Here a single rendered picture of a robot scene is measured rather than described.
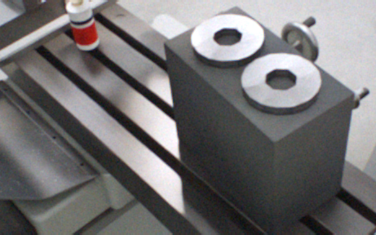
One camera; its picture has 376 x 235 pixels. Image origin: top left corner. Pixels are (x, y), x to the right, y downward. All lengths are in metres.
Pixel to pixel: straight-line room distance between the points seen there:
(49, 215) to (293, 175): 0.44
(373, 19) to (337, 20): 0.15
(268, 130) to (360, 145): 1.54
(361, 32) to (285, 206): 1.92
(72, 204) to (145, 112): 0.20
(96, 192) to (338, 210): 0.42
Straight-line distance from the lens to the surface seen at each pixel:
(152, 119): 0.95
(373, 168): 1.62
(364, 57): 2.53
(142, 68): 1.04
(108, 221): 1.12
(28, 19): 1.12
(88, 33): 1.08
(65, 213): 1.04
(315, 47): 1.50
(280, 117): 0.68
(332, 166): 0.79
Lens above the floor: 1.64
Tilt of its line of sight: 46 degrees down
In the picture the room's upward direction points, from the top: 7 degrees counter-clockwise
